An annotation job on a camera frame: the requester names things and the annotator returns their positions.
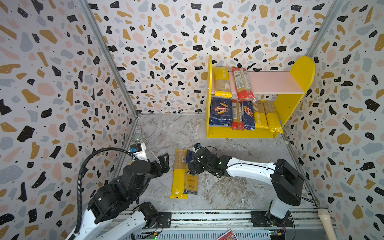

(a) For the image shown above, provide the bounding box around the dark blue Ankara spaghetti bag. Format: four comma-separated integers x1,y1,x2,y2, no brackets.
182,150,198,195

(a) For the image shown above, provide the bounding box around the blue Barilla rigatoni box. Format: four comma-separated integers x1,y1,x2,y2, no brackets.
209,97,233,127

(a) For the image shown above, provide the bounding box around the blue Barilla spaghetti box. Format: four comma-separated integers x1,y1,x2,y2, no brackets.
242,101,255,131

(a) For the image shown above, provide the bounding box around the yellow Pastatime spaghetti bag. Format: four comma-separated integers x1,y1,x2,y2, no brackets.
213,67,233,99
253,100,270,130

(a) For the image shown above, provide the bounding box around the red spaghetti bag with barcode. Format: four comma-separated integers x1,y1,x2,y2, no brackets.
232,68,256,101

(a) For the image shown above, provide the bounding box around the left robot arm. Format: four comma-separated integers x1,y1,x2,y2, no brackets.
67,152,170,240

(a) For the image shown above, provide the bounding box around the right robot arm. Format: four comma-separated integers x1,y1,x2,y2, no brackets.
188,144,304,223

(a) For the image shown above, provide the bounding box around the yellow shelf unit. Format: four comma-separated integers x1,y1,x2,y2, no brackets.
206,56,316,139

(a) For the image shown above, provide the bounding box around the white ribbed ceramic cup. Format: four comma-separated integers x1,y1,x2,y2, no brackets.
131,132,148,145

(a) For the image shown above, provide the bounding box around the red printed card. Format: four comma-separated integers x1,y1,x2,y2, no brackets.
217,230,238,240

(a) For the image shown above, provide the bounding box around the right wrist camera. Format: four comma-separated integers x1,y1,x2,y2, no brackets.
193,143,202,153

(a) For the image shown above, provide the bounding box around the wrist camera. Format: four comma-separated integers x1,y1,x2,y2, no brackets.
193,143,202,153
130,143,149,162

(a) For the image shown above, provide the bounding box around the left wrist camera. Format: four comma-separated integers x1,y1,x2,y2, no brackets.
130,143,149,162

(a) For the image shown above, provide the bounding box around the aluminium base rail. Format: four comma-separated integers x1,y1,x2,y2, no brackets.
101,209,342,240

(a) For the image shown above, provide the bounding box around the beige recorder flute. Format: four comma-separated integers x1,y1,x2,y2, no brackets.
318,209,337,240

